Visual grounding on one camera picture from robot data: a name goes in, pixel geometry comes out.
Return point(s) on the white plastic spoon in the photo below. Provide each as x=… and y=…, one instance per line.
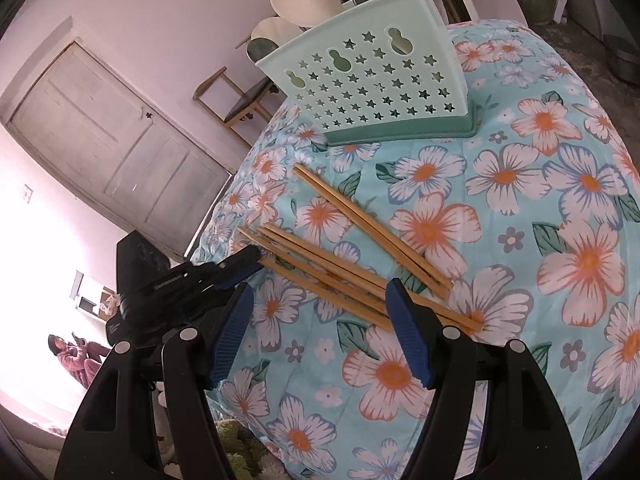
x=272, y=30

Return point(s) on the cardboard box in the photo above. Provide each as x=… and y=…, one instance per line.
x=500, y=5

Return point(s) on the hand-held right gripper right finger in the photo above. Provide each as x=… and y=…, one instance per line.
x=407, y=330

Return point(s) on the floral blue blanket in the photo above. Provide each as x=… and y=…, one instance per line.
x=500, y=260

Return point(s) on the wall switch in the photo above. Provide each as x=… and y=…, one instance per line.
x=27, y=192

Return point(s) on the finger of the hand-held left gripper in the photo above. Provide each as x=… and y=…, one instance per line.
x=240, y=265

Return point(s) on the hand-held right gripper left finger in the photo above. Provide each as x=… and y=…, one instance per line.
x=230, y=330

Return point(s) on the metal trash can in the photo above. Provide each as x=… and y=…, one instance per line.
x=622, y=60

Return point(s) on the green cloth bag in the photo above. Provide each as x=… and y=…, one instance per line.
x=537, y=0

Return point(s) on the wooden chair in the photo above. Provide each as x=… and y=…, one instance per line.
x=240, y=102

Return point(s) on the mint green utensil holder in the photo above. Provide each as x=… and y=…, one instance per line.
x=370, y=70

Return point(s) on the fuzzy green rug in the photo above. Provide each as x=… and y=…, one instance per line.
x=240, y=445

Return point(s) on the pile of wooden chopsticks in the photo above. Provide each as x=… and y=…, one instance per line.
x=320, y=270

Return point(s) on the white wooden door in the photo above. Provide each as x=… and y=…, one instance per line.
x=115, y=150

